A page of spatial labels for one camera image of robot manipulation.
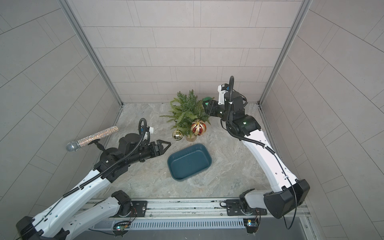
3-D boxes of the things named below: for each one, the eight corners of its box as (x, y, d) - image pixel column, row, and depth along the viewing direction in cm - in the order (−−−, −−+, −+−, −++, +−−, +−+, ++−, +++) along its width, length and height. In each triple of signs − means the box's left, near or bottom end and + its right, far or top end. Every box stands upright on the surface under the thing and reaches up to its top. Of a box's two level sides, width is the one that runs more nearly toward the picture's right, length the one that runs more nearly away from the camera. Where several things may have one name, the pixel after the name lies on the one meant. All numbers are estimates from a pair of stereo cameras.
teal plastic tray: (174, 186, 80) (173, 183, 76) (166, 159, 89) (165, 155, 85) (215, 168, 86) (216, 164, 82) (204, 145, 96) (204, 141, 91)
